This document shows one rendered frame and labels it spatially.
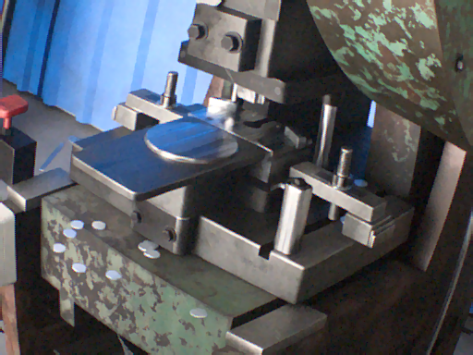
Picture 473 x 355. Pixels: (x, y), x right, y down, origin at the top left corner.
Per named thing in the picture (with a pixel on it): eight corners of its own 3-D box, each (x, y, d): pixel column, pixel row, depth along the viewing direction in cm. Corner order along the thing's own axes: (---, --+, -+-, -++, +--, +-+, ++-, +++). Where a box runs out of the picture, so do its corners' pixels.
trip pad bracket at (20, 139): (12, 250, 167) (15, 143, 159) (-15, 226, 172) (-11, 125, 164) (32, 242, 171) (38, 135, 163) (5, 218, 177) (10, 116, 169)
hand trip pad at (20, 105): (1, 153, 162) (5, 111, 159) (-15, 142, 165) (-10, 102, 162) (27, 144, 167) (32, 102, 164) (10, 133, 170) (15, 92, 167)
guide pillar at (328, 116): (321, 171, 162) (335, 80, 156) (309, 165, 163) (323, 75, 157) (330, 167, 163) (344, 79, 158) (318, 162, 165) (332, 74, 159)
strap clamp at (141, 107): (185, 156, 167) (196, 90, 162) (110, 119, 176) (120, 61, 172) (212, 147, 171) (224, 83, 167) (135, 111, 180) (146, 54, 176)
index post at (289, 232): (288, 256, 143) (303, 186, 140) (270, 247, 145) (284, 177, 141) (301, 250, 146) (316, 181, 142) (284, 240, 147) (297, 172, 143)
